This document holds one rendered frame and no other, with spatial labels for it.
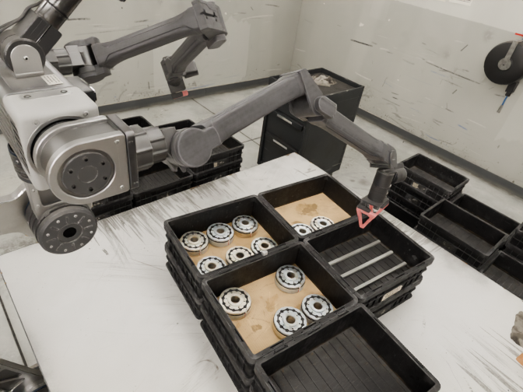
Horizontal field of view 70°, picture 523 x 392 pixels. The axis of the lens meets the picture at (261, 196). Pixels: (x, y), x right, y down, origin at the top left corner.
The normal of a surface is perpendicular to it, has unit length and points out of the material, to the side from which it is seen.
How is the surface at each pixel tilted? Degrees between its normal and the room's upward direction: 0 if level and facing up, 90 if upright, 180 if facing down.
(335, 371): 0
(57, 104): 0
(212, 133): 62
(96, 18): 90
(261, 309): 0
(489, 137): 90
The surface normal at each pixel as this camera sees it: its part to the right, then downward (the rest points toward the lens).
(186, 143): 0.63, 0.09
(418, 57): -0.75, 0.31
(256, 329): 0.13, -0.80
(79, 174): 0.65, 0.52
